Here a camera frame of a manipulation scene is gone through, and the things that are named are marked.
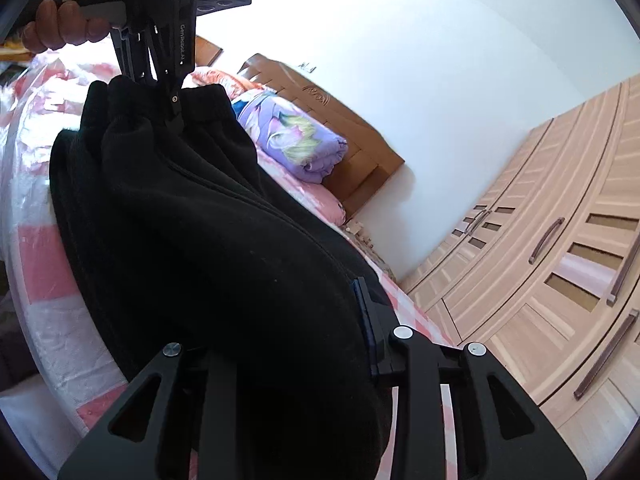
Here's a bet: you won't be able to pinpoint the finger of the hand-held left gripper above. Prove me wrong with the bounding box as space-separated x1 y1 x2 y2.
111 27 151 83
146 25 187 128

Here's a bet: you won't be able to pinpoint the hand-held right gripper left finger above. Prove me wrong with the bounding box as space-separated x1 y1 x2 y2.
57 342 241 480

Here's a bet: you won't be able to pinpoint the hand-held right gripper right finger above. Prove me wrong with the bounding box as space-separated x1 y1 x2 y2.
352 276 586 480

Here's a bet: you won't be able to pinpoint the black pants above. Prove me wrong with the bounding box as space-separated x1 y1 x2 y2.
48 76 401 480

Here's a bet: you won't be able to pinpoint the person's left hand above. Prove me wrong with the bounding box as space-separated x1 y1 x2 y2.
21 0 123 54

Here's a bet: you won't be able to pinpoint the plain wooden headboard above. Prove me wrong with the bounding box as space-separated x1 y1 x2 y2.
192 35 224 67

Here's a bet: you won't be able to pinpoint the pink floral pillow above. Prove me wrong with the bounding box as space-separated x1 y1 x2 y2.
187 66 278 103

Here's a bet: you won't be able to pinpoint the grey patterned cloth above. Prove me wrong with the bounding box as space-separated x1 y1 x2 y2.
345 220 398 281

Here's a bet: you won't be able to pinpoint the folded purple floral quilt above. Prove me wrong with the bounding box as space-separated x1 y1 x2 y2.
235 92 349 185

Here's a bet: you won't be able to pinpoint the carved wooden headboard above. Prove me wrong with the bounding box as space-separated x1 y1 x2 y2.
237 53 406 216

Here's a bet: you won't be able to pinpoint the light wooden wardrobe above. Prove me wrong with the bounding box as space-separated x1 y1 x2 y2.
400 74 640 480

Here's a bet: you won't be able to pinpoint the bed with pink checked sheet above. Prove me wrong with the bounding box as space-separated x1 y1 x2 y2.
0 50 466 480

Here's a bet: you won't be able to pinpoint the brown wardrobe handle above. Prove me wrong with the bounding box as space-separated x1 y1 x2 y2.
573 310 640 401
606 230 640 307
528 217 566 265

